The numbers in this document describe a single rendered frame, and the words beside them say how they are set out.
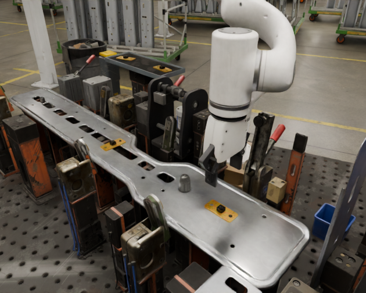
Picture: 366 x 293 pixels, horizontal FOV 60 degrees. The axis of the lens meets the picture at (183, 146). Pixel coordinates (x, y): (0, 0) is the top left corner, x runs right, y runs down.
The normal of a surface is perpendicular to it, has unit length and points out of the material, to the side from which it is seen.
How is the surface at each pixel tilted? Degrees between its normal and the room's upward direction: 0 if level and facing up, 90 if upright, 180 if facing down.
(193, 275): 0
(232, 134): 90
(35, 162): 90
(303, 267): 0
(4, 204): 0
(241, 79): 91
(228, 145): 91
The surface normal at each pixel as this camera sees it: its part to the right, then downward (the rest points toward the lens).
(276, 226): 0.00, -0.85
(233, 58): -0.16, 0.51
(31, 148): 0.71, 0.36
